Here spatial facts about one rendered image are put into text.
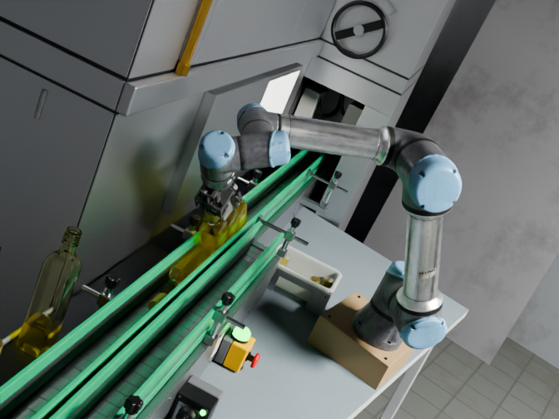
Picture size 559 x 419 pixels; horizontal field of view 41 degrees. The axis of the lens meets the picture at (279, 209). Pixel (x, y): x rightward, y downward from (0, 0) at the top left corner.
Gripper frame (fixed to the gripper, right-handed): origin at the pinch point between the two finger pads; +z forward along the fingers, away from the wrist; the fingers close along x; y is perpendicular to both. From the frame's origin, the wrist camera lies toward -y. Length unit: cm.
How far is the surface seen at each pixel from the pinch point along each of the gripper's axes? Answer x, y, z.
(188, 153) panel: -13.4, -6.0, -4.1
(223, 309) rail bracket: 15.3, 27.2, -14.1
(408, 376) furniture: 72, -12, 112
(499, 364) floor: 132, -78, 249
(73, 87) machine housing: -24, 12, -52
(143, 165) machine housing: -14.8, 8.9, -22.9
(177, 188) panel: -12.8, 1.3, 2.5
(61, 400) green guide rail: 4, 60, -48
